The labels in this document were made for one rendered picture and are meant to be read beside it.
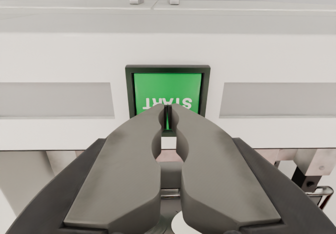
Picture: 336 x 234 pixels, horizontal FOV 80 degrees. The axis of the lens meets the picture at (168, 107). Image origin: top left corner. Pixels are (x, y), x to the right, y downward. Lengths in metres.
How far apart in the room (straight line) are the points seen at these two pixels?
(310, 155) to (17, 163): 0.34
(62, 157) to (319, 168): 0.32
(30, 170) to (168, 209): 0.19
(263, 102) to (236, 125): 0.03
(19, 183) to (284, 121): 0.26
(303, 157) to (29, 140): 0.31
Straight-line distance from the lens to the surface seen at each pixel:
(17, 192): 0.27
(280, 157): 0.34
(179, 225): 0.38
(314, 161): 0.32
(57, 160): 0.28
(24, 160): 0.27
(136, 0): 0.48
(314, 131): 0.20
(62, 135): 0.18
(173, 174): 0.40
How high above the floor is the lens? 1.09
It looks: 61 degrees down
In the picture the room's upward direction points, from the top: 177 degrees clockwise
